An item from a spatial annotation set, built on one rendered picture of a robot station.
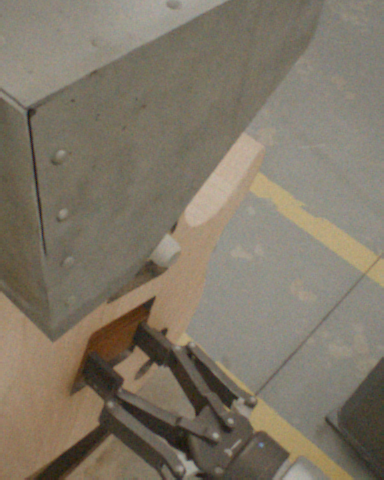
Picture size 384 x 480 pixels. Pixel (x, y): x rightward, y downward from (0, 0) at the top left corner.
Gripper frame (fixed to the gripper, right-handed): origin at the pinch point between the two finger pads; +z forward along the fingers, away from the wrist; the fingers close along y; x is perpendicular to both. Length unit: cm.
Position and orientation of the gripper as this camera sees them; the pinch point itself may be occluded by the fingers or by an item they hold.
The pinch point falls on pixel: (115, 347)
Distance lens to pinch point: 65.0
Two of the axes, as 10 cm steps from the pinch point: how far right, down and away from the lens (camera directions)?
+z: -7.4, -5.7, 3.6
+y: 5.9, -2.9, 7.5
